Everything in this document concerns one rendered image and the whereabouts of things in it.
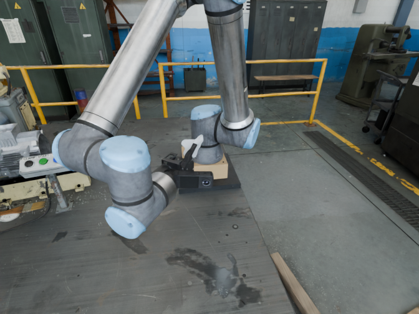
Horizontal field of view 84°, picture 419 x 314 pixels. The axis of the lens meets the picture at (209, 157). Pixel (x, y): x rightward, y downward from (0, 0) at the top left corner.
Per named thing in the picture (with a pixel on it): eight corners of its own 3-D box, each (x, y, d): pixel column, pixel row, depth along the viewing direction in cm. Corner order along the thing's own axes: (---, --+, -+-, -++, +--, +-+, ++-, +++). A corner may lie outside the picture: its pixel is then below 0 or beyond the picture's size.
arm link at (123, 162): (78, 144, 45) (93, 195, 51) (124, 158, 40) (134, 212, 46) (116, 128, 52) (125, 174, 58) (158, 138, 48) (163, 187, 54)
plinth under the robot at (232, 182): (179, 194, 118) (178, 189, 117) (177, 161, 145) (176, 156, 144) (240, 187, 122) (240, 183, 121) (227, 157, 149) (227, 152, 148)
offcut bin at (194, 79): (204, 88, 600) (204, 53, 558) (207, 93, 560) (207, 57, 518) (184, 89, 593) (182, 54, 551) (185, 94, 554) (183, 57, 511)
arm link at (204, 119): (199, 131, 131) (199, 100, 123) (227, 137, 125) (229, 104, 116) (186, 141, 120) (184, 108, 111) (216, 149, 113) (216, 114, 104)
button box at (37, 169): (24, 179, 95) (18, 173, 90) (25, 164, 98) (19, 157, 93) (71, 171, 100) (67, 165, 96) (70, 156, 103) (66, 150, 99)
